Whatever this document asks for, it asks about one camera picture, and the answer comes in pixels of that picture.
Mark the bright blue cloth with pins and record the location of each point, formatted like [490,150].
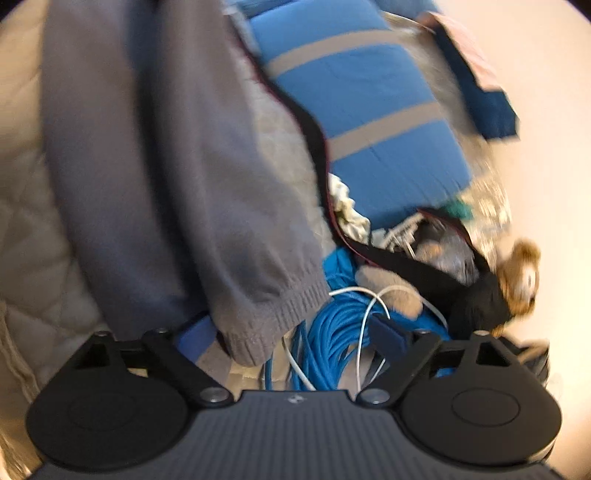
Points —
[339,267]

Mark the cream crumpled cloth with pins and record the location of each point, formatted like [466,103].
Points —
[348,207]

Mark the grey-blue sweater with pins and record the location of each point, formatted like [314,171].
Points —
[161,184]

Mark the clear plastic bag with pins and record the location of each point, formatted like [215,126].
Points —
[485,194]

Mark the pink cloth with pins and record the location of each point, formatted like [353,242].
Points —
[475,55]

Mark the brown teddy bear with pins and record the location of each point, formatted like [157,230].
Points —
[521,272]

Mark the dark blue cloth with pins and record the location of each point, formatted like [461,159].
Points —
[489,115]

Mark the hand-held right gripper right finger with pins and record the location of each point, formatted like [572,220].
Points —
[390,337]

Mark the white quilted bedspread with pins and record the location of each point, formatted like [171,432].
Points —
[27,207]

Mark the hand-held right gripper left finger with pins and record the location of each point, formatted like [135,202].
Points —
[194,336]

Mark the blue grey-striped pillow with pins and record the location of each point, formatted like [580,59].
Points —
[360,92]

